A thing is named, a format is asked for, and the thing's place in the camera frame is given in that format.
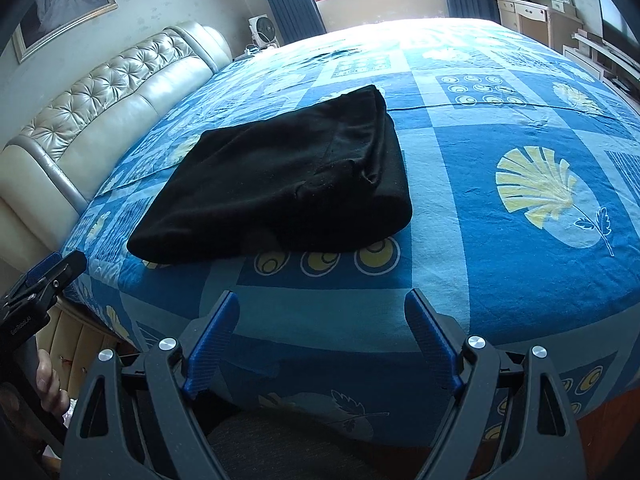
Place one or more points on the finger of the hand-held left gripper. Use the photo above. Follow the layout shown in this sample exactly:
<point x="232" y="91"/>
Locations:
<point x="42" y="265"/>
<point x="65" y="272"/>

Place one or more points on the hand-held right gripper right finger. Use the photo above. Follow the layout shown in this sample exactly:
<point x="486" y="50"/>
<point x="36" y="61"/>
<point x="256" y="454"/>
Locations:
<point x="432" y="345"/>

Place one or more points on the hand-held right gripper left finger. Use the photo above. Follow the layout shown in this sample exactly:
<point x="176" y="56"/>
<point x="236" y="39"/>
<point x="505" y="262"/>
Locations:
<point x="210" y="350"/>

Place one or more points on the black pants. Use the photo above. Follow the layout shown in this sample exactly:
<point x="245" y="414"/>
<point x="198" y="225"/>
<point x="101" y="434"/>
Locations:
<point x="280" y="185"/>

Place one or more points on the person's left hand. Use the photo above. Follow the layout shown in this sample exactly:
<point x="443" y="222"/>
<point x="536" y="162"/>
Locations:
<point x="52" y="385"/>

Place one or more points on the blue printed blanket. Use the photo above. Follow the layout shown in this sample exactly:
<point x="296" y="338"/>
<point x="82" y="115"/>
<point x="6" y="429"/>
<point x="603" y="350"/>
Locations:
<point x="475" y="260"/>

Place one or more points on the cream tufted leather headboard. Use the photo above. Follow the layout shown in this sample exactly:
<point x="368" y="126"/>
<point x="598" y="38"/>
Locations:
<point x="100" y="105"/>

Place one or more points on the small white fan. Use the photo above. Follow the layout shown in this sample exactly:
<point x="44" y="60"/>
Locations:
<point x="264" y="32"/>

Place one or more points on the white television stand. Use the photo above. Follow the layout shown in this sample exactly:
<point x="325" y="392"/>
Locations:
<point x="600" y="60"/>

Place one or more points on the white vanity dresser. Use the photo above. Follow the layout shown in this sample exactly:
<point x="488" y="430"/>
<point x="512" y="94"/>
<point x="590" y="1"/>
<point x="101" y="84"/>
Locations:
<point x="535" y="20"/>

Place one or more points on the flat screen television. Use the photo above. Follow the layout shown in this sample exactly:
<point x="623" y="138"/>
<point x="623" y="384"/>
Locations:
<point x="617" y="20"/>

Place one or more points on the cream bed frame side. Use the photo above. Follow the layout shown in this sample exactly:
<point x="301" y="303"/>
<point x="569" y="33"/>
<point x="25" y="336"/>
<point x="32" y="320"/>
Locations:
<point x="85" y="335"/>

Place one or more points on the framed wall picture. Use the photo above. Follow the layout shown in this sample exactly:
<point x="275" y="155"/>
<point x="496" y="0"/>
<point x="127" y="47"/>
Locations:
<point x="65" y="5"/>

